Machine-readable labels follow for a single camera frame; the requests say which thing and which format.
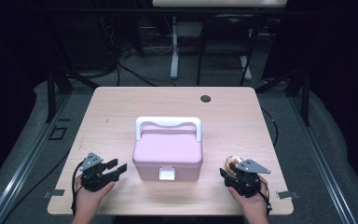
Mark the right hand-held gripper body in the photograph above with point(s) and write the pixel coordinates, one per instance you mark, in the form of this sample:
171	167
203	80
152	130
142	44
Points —
245	183

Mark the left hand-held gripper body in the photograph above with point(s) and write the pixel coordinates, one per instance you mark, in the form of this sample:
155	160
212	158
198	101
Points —
93	180

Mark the gold foil ball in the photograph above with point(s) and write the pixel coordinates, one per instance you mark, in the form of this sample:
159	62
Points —
232	159

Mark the person's left hand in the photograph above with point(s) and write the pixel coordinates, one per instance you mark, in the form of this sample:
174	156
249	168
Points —
87	200

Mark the person's right hand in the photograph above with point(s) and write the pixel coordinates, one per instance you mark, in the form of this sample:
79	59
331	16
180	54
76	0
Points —
254	205

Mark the black metal stand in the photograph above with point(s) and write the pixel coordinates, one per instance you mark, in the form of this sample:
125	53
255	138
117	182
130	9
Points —
51	93
305	99

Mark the dark curtain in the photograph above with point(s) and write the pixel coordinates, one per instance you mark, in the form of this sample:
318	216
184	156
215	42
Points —
345	77
6	77

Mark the black chair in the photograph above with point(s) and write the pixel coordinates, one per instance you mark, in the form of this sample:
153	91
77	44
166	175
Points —
227	31

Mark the grey table bracket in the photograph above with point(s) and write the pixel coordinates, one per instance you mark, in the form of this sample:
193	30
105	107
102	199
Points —
54	193
287	195

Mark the grey floor rail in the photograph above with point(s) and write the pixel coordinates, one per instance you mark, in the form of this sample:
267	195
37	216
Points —
28	161
323	161

